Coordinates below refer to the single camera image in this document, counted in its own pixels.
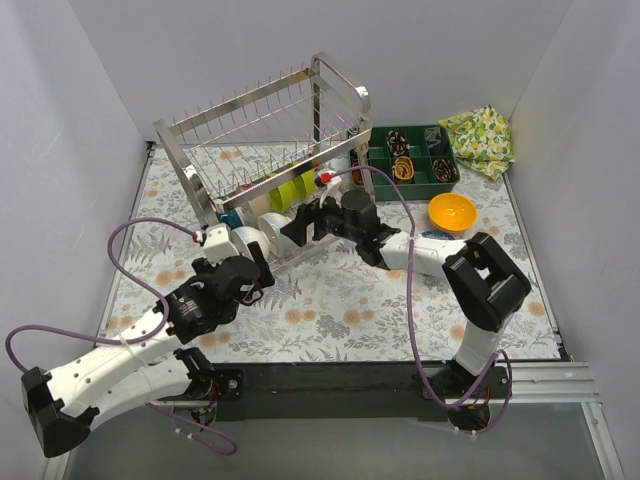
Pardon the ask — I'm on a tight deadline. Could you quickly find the blue floral white bowl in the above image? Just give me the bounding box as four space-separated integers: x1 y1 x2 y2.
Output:
420 230 455 241

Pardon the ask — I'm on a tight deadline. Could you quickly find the yellow ribbed bowl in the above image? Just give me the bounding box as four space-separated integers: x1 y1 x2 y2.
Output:
428 192 477 234

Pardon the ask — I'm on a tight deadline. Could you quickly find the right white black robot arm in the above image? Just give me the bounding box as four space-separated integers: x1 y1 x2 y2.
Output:
280 191 531 398

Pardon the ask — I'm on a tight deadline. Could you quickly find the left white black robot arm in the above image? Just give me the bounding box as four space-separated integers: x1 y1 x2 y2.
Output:
21 242 275 458

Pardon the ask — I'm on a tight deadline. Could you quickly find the steel two-tier dish rack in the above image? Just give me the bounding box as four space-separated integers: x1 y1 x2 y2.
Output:
152 49 373 296

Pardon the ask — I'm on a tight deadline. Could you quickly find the white ribbed bowl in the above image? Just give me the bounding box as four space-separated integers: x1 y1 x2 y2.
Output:
230 226 270 259
257 212 296 258

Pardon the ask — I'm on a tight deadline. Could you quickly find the lime green bowl right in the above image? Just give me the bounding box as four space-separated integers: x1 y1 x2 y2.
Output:
292 170 317 201

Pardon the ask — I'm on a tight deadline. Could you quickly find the lime green bowl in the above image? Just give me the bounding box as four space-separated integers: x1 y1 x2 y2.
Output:
292 170 317 201
269 181 297 213

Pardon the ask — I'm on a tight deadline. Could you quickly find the lime green bowl left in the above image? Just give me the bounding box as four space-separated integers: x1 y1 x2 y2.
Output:
269 181 297 213

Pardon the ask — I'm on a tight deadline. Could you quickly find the white ribbed bowl front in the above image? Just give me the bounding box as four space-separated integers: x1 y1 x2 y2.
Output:
230 226 270 259

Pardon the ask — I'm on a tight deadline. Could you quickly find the beige floral bowl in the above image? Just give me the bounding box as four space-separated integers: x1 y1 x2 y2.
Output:
243 193 272 223

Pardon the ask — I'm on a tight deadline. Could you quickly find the orange navy rolled tie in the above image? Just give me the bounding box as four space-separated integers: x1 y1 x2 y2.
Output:
351 161 367 187

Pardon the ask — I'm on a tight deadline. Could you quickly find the teal blue bowl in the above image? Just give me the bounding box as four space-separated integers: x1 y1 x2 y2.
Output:
216 208 245 230

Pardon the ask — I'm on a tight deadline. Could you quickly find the floral table mat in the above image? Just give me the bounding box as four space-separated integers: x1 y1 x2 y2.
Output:
101 149 561 363

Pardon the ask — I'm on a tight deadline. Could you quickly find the yellow patterned rolled tie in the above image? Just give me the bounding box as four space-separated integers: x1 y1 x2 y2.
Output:
392 156 415 184

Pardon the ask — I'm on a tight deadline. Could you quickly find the pink black rolled tie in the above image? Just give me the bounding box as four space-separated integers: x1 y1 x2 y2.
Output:
386 130 410 157

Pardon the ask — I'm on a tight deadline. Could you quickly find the green divided organizer tray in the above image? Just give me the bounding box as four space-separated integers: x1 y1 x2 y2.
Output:
366 124 460 201

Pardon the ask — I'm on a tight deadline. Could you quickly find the dark floral rolled tie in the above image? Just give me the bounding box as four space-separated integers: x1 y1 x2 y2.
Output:
432 158 459 183

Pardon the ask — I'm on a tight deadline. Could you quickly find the grey rolled tie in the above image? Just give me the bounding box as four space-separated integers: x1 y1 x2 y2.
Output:
424 125 448 155

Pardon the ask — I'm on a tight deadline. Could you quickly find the lemon print cloth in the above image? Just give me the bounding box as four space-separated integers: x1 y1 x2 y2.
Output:
438 105 515 181

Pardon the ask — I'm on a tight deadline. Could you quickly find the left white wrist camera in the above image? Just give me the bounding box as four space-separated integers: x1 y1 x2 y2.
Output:
195 223 238 266

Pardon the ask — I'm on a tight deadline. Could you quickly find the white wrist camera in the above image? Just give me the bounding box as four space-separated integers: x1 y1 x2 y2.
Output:
314 169 342 207
195 223 238 266

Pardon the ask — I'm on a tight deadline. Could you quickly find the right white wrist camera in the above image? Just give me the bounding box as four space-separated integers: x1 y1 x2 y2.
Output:
314 169 342 207

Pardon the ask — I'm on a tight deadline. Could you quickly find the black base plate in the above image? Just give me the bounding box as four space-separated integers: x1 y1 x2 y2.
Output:
209 360 471 424

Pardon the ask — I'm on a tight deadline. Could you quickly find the aluminium frame rail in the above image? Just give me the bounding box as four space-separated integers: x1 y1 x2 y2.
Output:
114 362 601 406

